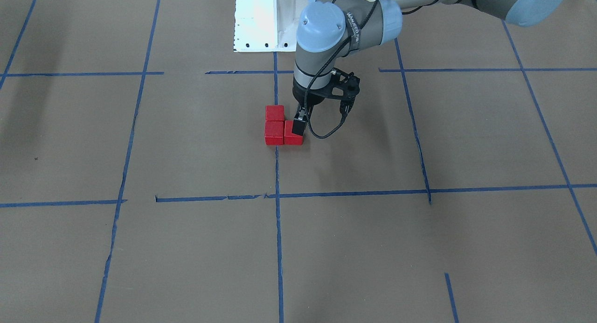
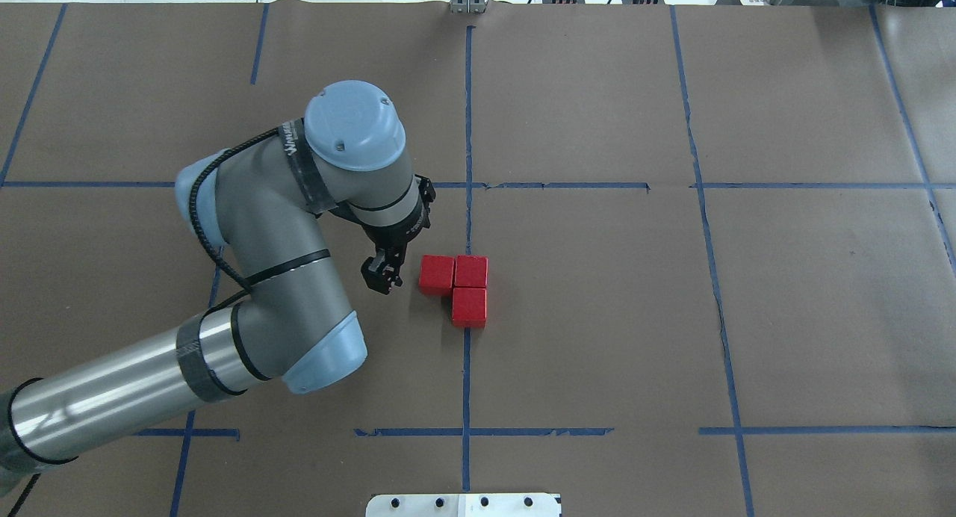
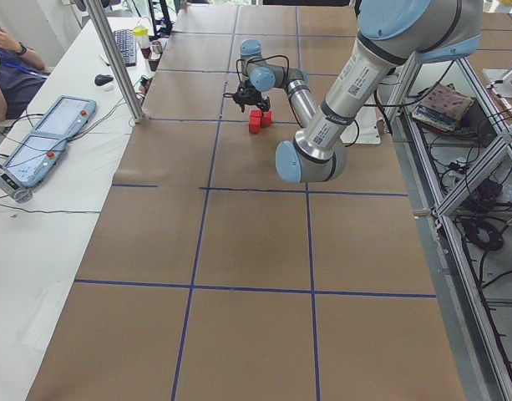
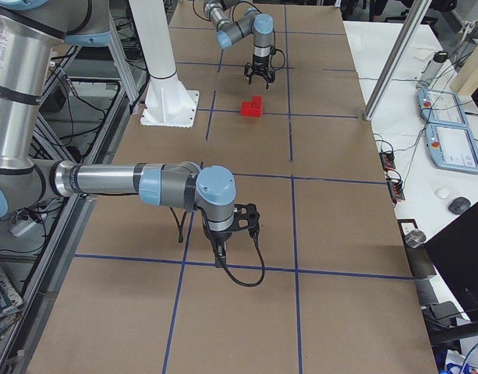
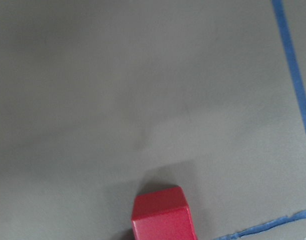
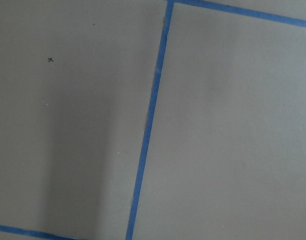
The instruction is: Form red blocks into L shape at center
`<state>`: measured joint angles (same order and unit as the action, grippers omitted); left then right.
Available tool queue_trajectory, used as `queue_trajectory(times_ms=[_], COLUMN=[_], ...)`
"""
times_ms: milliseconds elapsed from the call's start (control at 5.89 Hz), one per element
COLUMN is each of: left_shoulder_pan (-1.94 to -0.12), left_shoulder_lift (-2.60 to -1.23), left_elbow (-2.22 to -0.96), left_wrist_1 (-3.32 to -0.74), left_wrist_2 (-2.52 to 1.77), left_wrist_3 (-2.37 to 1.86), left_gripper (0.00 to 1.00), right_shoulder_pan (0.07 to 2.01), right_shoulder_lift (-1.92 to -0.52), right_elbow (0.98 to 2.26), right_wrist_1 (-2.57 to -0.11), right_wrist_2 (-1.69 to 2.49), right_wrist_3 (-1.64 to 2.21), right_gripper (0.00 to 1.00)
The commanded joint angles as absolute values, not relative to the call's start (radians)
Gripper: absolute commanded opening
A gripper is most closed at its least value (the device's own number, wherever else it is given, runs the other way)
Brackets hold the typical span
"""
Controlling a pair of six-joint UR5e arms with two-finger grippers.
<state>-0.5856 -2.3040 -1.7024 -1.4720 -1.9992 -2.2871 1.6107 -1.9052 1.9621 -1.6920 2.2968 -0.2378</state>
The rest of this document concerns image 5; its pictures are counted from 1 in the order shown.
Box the red block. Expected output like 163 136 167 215
131 186 197 240

